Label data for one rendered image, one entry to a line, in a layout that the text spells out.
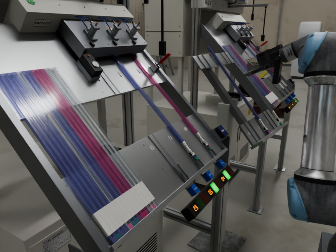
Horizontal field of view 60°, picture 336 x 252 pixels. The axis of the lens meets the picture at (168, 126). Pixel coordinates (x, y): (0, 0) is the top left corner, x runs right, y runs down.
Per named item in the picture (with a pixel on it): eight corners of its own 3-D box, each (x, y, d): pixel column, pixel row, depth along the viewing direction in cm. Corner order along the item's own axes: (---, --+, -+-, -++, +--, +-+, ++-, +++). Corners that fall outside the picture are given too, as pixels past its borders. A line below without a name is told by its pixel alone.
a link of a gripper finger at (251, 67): (241, 66, 145) (258, 58, 140) (245, 77, 145) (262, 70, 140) (238, 67, 143) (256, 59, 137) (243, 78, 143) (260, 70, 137)
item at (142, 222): (216, 159, 120) (228, 149, 115) (100, 261, 67) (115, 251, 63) (214, 156, 120) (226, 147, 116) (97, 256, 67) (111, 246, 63)
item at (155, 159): (218, 153, 118) (224, 149, 116) (102, 253, 65) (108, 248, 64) (189, 117, 121) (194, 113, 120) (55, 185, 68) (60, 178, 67)
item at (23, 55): (159, 89, 126) (166, 81, 123) (11, 131, 73) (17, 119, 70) (114, 34, 131) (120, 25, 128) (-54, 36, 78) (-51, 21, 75)
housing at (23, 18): (118, 42, 131) (134, 17, 123) (14, 47, 92) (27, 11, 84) (108, 29, 132) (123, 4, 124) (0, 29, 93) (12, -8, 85)
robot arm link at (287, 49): (300, 57, 132) (295, 59, 126) (290, 61, 135) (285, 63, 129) (294, 42, 132) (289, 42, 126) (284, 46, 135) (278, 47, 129)
